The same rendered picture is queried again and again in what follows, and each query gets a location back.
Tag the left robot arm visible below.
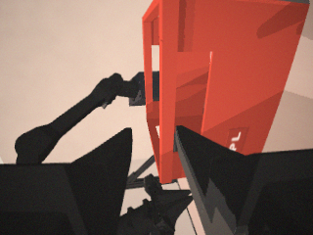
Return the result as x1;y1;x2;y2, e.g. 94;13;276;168
15;72;140;164

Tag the red plastic crate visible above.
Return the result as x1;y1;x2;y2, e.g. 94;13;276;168
142;0;310;184

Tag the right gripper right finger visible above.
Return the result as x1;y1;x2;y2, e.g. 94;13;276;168
175;125;313;235

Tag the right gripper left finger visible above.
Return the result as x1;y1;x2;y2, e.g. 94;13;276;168
0;127;133;235

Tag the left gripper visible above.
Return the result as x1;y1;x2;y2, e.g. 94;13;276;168
123;174;194;235

